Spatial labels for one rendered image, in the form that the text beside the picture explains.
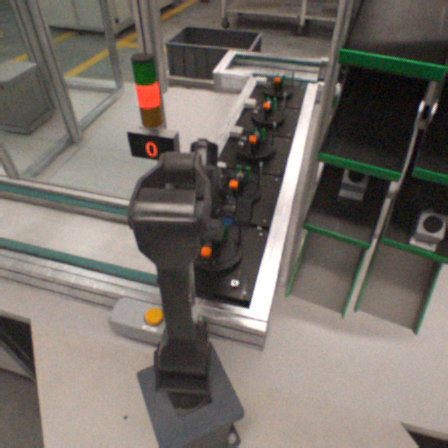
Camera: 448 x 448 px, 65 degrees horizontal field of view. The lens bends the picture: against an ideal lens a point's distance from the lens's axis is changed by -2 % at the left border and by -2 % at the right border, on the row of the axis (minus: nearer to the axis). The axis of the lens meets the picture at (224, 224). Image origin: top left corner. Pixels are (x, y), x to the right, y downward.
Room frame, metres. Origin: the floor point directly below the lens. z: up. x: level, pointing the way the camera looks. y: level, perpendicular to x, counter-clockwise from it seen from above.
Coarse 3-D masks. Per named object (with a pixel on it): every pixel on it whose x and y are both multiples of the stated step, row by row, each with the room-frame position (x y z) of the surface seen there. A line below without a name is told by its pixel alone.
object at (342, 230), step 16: (320, 176) 0.56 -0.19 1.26; (336, 176) 0.58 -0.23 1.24; (320, 192) 0.55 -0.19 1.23; (336, 192) 0.55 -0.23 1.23; (368, 192) 0.54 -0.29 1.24; (384, 192) 0.53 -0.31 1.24; (320, 208) 0.52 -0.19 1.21; (336, 208) 0.52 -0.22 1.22; (352, 208) 0.51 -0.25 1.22; (368, 208) 0.51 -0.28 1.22; (304, 224) 0.48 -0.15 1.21; (320, 224) 0.49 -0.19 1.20; (336, 224) 0.49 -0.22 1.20; (352, 224) 0.48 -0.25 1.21; (368, 224) 0.48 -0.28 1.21; (352, 240) 0.44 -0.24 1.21; (368, 240) 0.45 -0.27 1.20
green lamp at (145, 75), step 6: (132, 66) 0.76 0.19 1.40; (138, 66) 0.75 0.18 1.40; (144, 66) 0.75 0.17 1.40; (150, 66) 0.76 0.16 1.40; (138, 72) 0.75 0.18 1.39; (144, 72) 0.75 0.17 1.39; (150, 72) 0.75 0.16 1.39; (156, 72) 0.78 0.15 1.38; (138, 78) 0.75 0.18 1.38; (144, 78) 0.75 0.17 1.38; (150, 78) 0.75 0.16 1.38; (156, 78) 0.77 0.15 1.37; (138, 84) 0.75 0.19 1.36; (144, 84) 0.75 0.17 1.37; (150, 84) 0.75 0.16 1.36
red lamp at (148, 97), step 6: (156, 84) 0.77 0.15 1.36; (138, 90) 0.75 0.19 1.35; (144, 90) 0.75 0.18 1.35; (150, 90) 0.75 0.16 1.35; (156, 90) 0.76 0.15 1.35; (138, 96) 0.76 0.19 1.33; (144, 96) 0.75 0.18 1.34; (150, 96) 0.75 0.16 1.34; (156, 96) 0.76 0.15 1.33; (144, 102) 0.75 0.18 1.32; (150, 102) 0.75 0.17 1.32; (156, 102) 0.76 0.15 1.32
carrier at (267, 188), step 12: (228, 168) 0.99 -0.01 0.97; (240, 168) 0.90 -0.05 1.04; (240, 180) 0.84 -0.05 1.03; (252, 180) 0.89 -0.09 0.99; (264, 180) 0.92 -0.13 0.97; (276, 180) 0.92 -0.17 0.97; (228, 192) 0.83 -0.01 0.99; (240, 192) 0.83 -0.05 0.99; (252, 192) 0.83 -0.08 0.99; (264, 192) 0.86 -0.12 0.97; (276, 192) 0.86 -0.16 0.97; (264, 204) 0.80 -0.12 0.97; (264, 216) 0.75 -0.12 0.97; (264, 228) 0.71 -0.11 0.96
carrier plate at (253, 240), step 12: (252, 228) 0.70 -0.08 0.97; (252, 240) 0.66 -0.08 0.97; (264, 240) 0.66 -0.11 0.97; (252, 252) 0.61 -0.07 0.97; (240, 264) 0.57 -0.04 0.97; (252, 264) 0.57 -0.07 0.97; (204, 276) 0.53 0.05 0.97; (216, 276) 0.53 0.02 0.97; (228, 276) 0.53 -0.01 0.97; (240, 276) 0.53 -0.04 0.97; (252, 276) 0.53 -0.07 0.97; (204, 288) 0.50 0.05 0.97; (216, 288) 0.50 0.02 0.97; (228, 288) 0.50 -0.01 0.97; (240, 288) 0.50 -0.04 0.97; (252, 288) 0.50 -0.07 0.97; (228, 300) 0.47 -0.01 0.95; (240, 300) 0.47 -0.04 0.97
